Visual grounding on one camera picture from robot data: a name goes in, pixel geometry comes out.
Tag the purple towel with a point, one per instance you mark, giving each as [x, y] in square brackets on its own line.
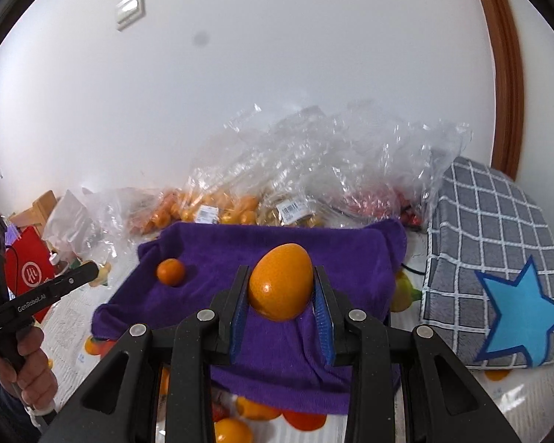
[203, 249]

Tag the white wall switch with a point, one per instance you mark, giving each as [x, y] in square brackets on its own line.
[130, 9]

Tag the large orange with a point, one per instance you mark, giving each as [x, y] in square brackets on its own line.
[281, 281]

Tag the small yellow fruit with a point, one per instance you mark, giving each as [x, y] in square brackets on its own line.
[100, 276]

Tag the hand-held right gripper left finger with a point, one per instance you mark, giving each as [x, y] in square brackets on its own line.
[238, 327]

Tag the red paper bag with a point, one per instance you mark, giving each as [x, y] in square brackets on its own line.
[27, 267]

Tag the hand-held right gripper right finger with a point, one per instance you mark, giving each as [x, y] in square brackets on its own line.
[324, 327]

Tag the small tangerine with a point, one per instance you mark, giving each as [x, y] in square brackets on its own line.
[171, 271]

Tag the clear bag of yellow fruit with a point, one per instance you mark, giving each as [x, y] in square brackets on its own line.
[291, 212]

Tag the clear bag of red fruit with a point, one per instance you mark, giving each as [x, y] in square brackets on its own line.
[374, 203]

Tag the empty clear plastic bag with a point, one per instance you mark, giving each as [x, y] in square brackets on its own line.
[71, 226]

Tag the grey checked pillow with star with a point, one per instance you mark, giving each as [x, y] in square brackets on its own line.
[484, 240]

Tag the person's left hand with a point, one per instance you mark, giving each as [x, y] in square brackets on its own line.
[34, 374]

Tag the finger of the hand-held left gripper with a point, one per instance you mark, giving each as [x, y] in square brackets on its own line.
[51, 293]

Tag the brown wooden door frame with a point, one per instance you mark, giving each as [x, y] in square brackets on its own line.
[505, 78]

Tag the clear bag of tangerines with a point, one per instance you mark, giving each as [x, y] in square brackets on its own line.
[203, 210]

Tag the fruit print bed sheet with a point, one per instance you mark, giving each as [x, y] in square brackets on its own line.
[69, 369]

